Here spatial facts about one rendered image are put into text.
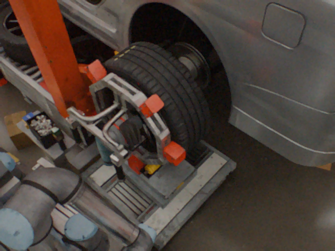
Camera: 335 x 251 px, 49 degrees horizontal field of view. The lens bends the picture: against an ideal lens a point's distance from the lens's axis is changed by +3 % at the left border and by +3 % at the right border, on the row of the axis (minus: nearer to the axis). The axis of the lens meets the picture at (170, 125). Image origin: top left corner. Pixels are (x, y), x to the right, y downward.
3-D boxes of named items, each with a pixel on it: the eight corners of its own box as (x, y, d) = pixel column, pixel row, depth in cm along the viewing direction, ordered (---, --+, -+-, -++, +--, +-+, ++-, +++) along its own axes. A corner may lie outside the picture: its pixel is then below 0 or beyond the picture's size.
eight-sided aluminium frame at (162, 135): (172, 173, 202) (169, 110, 160) (164, 181, 199) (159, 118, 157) (109, 124, 226) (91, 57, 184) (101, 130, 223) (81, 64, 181)
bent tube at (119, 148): (149, 128, 172) (147, 114, 164) (120, 153, 164) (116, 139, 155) (124, 110, 180) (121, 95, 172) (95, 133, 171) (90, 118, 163)
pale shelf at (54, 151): (77, 145, 236) (76, 142, 234) (55, 161, 229) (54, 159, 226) (38, 112, 255) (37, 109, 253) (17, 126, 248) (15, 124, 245)
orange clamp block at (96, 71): (109, 73, 184) (98, 58, 182) (97, 82, 180) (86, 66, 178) (104, 76, 190) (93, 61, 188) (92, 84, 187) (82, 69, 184)
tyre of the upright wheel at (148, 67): (162, 135, 243) (230, 143, 189) (136, 156, 233) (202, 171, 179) (110, 48, 219) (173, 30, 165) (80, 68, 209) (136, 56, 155)
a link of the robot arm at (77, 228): (107, 228, 148) (101, 214, 137) (90, 261, 140) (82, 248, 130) (81, 219, 151) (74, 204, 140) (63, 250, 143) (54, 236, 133)
